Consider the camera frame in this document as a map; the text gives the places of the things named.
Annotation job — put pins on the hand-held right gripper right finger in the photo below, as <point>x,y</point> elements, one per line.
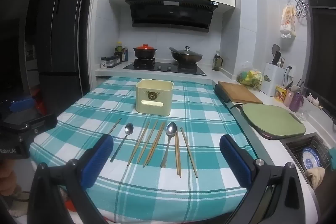
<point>233,158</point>

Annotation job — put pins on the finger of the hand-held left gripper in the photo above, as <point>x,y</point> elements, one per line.
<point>44,121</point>

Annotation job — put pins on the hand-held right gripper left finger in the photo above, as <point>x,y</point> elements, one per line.
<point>97,158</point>

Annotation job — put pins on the cream plastic utensil container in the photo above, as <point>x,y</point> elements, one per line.
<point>162,92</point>

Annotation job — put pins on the person's left hand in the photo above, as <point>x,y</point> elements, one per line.
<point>8,176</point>

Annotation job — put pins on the dark red container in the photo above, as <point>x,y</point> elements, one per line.
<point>40,107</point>

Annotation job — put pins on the blue box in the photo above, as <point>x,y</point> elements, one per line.
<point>22,105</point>

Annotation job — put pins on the thin dark chopstick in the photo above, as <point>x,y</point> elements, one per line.
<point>115,126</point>

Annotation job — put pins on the small metal spoon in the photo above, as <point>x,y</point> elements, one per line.
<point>129,128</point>

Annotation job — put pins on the teal checked tablecloth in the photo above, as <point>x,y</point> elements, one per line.
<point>204,113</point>

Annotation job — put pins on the green cutting board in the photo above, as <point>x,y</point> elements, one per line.
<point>273,120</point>

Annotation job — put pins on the metal sink dish rack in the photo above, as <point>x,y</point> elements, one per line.
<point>294,145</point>

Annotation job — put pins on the wooden cutting board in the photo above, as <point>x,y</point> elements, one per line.
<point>240,92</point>

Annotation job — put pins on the large metal spoon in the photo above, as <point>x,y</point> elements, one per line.
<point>171,129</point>

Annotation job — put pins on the blue patterned plate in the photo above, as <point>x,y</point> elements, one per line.
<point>311,158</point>

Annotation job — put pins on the yellow printed cup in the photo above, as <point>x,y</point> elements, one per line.
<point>280,95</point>

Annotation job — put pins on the dark refrigerator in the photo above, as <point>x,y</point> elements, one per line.
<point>63,43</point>

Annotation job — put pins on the pink cup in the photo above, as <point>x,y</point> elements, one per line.
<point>288,98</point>

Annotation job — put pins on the clear drinking glass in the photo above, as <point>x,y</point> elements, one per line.
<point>302,113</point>

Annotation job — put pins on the plastic bag of sponges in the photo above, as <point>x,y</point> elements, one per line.
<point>249,77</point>

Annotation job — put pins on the beige cloth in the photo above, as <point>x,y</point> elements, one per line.
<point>316,176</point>

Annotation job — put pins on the black lid spice jar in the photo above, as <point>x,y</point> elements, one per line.
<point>118,59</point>
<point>109,61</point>
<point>113,60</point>

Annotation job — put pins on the white utensil holder box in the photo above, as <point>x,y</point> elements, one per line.
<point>274,79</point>

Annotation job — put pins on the glass oil jug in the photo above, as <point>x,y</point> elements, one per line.
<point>216,63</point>

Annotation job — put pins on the garlic bulb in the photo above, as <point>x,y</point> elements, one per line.
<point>310,98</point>
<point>315,102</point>

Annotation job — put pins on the dark sauce bottle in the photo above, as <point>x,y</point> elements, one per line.
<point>115,52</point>
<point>122,57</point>

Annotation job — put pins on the blue label sauce bottle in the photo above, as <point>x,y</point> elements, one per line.
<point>126,54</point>

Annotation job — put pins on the yellow cap oil bottle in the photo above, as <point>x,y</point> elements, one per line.
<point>119,47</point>

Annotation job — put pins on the dark wok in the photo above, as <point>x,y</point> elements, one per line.
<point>187,58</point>

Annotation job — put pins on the black gas hob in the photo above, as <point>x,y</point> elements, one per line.
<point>165,67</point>

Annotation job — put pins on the black spatula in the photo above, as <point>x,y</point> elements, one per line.
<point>275,52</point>

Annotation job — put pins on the black clay pot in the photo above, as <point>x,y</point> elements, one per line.
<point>144,54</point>

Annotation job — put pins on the glass wok lid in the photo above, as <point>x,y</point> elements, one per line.
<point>187,52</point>

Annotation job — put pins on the orange pot lid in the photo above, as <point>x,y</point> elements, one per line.
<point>145,46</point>

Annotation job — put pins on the hanging printed plastic bag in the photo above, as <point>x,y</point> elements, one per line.
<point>288,22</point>

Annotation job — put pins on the black range hood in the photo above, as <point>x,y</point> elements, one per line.
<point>170,14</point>

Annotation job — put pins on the metal steamer rack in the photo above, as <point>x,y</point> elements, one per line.
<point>302,7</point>

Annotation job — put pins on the white wall socket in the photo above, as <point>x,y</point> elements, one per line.
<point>289,70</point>

